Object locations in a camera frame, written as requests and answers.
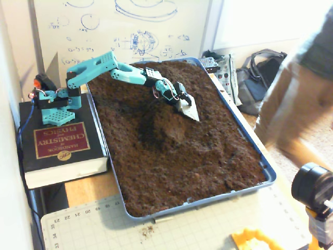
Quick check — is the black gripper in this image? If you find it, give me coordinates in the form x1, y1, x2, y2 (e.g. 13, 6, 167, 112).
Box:
166, 81, 195, 107

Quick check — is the silver tape shovel blade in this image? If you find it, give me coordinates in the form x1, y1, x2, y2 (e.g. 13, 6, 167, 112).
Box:
176, 93, 200, 122

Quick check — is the blue tray of soil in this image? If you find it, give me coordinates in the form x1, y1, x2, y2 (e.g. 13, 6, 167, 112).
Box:
87, 60, 268, 218

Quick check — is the black perforated box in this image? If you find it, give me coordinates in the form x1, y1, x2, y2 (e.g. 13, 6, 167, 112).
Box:
199, 56, 221, 73

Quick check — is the electronics board with buttons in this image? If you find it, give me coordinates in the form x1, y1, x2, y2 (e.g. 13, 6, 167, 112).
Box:
217, 54, 242, 106

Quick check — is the grey black backpack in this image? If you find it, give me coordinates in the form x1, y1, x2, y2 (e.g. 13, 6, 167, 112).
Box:
235, 48, 288, 115

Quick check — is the whiteboard with blue sketches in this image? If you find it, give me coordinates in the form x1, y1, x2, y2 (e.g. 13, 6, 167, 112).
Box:
28, 0, 213, 71

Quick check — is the person in green shirt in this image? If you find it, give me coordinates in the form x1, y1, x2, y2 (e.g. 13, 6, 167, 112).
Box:
254, 5, 333, 167

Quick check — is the blue plastic tray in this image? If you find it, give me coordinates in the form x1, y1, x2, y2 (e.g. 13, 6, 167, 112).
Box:
83, 56, 277, 223

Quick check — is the short silver metal rod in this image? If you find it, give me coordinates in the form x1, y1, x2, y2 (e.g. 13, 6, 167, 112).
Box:
153, 216, 174, 224

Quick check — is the grey gridded cutting mat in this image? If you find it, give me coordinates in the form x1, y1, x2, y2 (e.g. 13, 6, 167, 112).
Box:
40, 182, 313, 250

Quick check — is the black chemistry handbook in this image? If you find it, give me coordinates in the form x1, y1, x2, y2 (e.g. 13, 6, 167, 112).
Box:
18, 93, 109, 190

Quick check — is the yellow plastic clamp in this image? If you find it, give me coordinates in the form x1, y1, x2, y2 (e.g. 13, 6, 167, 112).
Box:
231, 227, 284, 250

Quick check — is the black cylindrical camera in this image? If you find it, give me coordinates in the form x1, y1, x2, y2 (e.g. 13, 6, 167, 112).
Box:
291, 162, 333, 209

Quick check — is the blue usb cable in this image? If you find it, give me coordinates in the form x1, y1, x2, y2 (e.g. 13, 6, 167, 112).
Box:
15, 103, 36, 157

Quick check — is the yellow grey camera stand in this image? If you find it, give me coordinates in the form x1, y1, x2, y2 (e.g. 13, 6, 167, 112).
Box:
305, 205, 333, 250

